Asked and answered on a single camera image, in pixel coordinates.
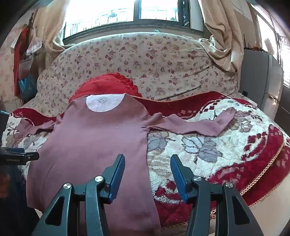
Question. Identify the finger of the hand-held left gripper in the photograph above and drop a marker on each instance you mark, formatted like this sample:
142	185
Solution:
4	112
20	157

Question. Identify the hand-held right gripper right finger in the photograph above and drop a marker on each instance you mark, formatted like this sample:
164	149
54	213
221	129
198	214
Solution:
179	179

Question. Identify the beige knotted curtain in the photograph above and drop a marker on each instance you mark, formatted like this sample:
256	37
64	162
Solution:
222	34

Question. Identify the grey cabinet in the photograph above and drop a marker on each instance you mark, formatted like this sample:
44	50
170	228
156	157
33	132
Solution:
256	72

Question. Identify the red and white plush blanket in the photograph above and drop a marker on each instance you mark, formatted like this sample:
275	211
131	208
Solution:
204	147

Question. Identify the blue hanging bag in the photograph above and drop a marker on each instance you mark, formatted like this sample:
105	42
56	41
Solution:
27	85

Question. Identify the bright side window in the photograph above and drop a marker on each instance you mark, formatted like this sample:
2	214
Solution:
267	29

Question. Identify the dark-framed window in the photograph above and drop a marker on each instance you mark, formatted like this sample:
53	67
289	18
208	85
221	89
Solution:
158	9

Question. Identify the red ruffled pillow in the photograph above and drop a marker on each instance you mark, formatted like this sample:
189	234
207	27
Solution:
99	85

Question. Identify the pink long-sleeved shirt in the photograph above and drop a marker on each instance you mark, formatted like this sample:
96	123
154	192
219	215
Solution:
90	140

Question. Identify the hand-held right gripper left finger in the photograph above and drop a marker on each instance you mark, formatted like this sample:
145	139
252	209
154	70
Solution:
117	177

